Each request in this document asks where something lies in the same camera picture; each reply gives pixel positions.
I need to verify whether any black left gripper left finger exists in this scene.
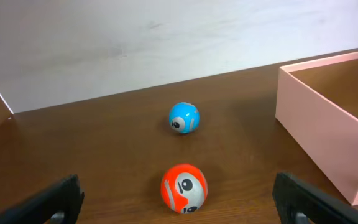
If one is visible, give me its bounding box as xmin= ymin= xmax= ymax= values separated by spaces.
xmin=0 ymin=175 xmax=85 ymax=224

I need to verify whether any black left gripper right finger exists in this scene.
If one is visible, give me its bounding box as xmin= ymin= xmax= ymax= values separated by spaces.
xmin=272 ymin=172 xmax=358 ymax=224

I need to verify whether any orange eyeball ball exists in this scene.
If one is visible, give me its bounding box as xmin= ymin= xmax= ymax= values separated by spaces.
xmin=160 ymin=164 xmax=208 ymax=214

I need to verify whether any pink cardboard box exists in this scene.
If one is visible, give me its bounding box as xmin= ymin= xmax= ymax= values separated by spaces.
xmin=275 ymin=51 xmax=358 ymax=205

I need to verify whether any blue eyeball ball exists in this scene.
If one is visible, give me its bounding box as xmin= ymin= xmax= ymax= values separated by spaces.
xmin=168 ymin=102 xmax=200 ymax=134

